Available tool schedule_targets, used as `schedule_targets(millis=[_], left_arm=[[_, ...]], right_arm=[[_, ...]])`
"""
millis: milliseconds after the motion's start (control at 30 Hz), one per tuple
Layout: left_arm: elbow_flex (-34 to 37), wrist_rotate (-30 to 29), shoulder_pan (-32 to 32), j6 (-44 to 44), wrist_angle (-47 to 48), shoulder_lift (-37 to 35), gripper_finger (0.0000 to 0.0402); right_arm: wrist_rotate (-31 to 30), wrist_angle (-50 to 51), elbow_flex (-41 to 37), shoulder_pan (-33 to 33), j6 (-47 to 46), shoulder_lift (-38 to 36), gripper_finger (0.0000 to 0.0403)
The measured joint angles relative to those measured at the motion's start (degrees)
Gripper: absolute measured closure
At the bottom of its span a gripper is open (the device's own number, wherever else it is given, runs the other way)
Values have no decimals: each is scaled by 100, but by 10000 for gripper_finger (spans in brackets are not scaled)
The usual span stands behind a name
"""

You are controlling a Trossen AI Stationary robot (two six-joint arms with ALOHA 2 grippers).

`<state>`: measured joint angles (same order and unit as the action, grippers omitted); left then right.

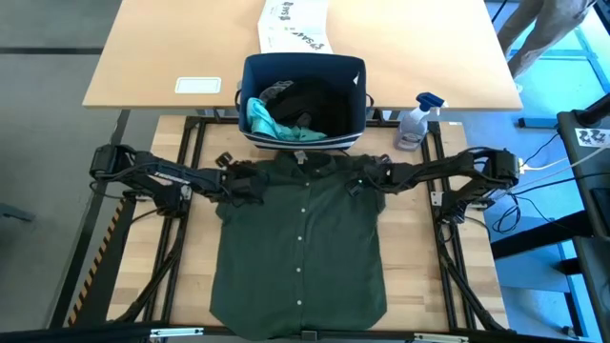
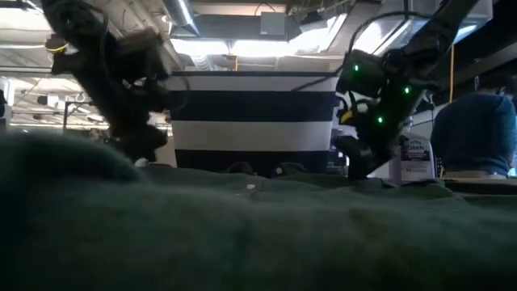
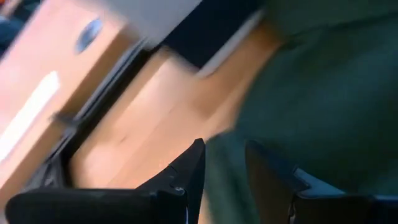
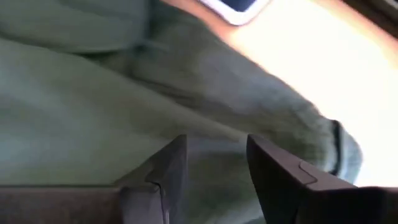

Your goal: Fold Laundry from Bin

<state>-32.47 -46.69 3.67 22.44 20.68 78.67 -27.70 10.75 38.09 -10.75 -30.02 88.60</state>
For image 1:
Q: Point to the silver metal bracket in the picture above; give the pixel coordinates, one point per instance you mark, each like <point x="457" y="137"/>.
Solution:
<point x="441" y="338"/>
<point x="176" y="332"/>

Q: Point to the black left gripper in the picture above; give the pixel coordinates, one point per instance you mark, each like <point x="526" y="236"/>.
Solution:
<point x="224" y="185"/>

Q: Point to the clear spray bottle blue trigger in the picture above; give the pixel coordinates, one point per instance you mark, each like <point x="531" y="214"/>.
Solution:
<point x="412" y="128"/>

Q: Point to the person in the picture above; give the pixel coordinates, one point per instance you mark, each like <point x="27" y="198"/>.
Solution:
<point x="538" y="28"/>

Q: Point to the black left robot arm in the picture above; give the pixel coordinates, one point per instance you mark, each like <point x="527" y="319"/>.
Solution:
<point x="162" y="176"/>

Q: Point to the dark green button shirt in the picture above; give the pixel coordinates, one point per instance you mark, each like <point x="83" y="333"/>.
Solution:
<point x="295" y="267"/>

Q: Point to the teal garment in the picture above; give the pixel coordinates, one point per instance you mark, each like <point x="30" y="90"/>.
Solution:
<point x="262" y="119"/>

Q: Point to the light wooden desk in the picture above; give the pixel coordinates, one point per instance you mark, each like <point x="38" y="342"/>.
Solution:
<point x="429" y="57"/>

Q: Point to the black garment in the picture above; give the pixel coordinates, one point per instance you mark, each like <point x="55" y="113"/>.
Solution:
<point x="310" y="102"/>

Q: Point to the black edge rail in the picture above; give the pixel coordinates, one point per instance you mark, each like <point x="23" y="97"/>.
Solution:
<point x="71" y="334"/>

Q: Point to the black cart crossbar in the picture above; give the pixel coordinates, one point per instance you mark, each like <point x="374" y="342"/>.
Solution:
<point x="538" y="236"/>

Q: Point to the black equipment cart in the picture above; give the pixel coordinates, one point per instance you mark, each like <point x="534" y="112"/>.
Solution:
<point x="595" y="214"/>

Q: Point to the navy white-striped fabric bin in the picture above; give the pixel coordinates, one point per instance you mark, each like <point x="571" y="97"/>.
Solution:
<point x="305" y="66"/>

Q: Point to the yellow black power plug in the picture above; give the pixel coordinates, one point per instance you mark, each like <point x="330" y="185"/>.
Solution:
<point x="522" y="167"/>

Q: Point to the white printed sticker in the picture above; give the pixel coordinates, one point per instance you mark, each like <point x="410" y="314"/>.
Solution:
<point x="591" y="137"/>

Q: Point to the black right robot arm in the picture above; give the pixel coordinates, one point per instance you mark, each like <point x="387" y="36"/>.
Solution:
<point x="448" y="167"/>

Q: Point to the white printed cardboard box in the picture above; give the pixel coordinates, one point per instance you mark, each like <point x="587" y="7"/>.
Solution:
<point x="293" y="24"/>

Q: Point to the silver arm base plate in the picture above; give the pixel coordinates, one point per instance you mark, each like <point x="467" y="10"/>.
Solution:
<point x="186" y="193"/>
<point x="436" y="198"/>

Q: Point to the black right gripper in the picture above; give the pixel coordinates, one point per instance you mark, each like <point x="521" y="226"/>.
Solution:
<point x="398" y="177"/>

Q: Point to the white rectangular plate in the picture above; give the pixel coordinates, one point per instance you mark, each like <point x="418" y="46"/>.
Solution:
<point x="197" y="85"/>

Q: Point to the black floor beam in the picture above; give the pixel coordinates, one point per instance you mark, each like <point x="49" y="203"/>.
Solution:
<point x="116" y="133"/>

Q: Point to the yellow black hazard tape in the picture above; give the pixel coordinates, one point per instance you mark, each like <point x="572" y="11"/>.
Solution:
<point x="93" y="271"/>

